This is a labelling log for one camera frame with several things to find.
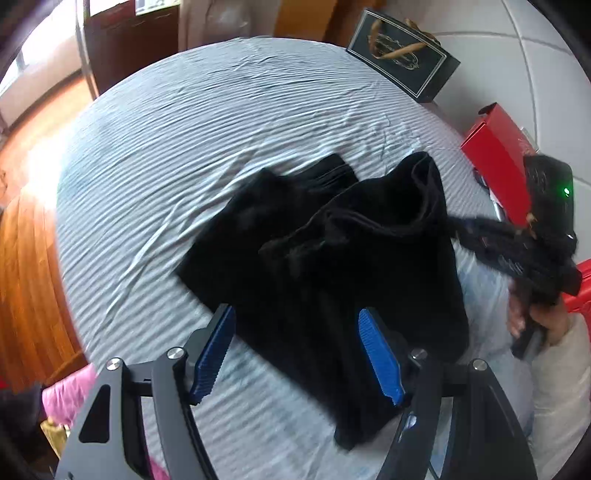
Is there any black garment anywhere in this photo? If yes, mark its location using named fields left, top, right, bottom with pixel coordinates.
left=176, top=152, right=469, bottom=450

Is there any person's right hand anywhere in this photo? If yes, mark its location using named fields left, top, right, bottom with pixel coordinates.
left=507, top=283, right=571, bottom=346

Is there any red plastic case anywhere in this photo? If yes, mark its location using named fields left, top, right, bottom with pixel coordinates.
left=563, top=259, right=591, bottom=327

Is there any pink cloth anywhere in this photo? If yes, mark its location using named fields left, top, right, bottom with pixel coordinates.
left=41, top=358, right=169, bottom=479

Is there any large red gift box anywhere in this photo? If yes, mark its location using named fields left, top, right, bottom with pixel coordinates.
left=461, top=103, right=536, bottom=226

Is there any dark green gift bag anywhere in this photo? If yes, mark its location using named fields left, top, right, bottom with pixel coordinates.
left=346, top=8, right=461, bottom=103

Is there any striped light blue bedsheet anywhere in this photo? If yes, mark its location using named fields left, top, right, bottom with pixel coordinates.
left=57, top=37, right=533, bottom=479

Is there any dark wooden cabinet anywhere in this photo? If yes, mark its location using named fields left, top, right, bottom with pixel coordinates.
left=75, top=1, right=179, bottom=98

